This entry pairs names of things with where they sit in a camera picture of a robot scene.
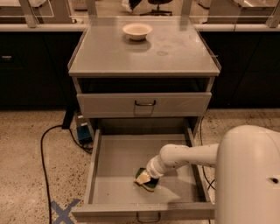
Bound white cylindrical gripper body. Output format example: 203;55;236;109
146;155;169;179

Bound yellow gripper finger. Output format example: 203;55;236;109
135;170;151;185

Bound green and yellow sponge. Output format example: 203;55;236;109
134;178;158;192

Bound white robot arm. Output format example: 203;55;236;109
135;125;280;224

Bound open grey middle drawer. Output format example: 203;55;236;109
72;130;214;223

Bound grey drawer cabinet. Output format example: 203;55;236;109
69;17;221;134

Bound closed grey top drawer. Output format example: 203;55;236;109
77;92;212;118

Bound blue power box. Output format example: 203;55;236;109
75;112;92;144

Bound blue tape cross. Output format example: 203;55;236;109
51;199;80;224

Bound white ceramic bowl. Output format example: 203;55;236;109
122;23;152;41

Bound black office chair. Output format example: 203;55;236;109
142;0;172;16

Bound dark lab bench cabinets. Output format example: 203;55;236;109
0;31;280;110

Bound black cable on right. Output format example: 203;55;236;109
199;115;217;192

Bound black cable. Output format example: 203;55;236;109
39;124;94;224
199;115;217;192

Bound black cable on left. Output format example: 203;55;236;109
39;124;94;224

